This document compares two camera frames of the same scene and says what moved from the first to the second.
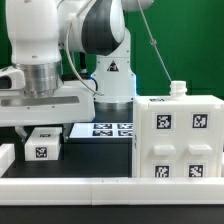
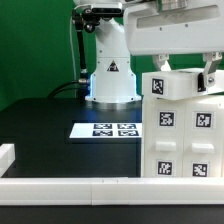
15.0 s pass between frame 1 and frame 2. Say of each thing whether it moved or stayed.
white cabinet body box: moved
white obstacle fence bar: stayed
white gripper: moved
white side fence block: stayed
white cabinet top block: moved
